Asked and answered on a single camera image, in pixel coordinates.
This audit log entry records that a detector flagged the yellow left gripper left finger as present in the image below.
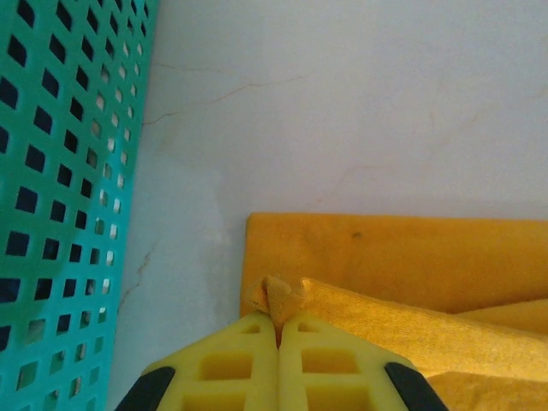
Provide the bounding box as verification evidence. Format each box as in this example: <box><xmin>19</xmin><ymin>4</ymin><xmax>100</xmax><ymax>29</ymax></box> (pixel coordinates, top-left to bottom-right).
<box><xmin>115</xmin><ymin>310</ymin><xmax>282</xmax><ymax>411</ymax></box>

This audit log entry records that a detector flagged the teal perforated plastic basket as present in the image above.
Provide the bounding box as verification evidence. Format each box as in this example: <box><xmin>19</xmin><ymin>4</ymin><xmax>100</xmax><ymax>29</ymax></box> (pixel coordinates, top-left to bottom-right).
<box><xmin>0</xmin><ymin>0</ymin><xmax>162</xmax><ymax>411</ymax></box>

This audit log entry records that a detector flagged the yellow t-shirt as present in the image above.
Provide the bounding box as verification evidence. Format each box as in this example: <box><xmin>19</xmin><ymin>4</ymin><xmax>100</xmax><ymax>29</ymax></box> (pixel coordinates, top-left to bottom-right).
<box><xmin>239</xmin><ymin>212</ymin><xmax>548</xmax><ymax>411</ymax></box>

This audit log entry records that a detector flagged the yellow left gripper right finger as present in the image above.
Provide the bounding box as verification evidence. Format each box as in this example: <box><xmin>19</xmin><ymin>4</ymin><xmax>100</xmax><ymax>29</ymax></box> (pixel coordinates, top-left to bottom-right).
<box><xmin>280</xmin><ymin>311</ymin><xmax>446</xmax><ymax>411</ymax></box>

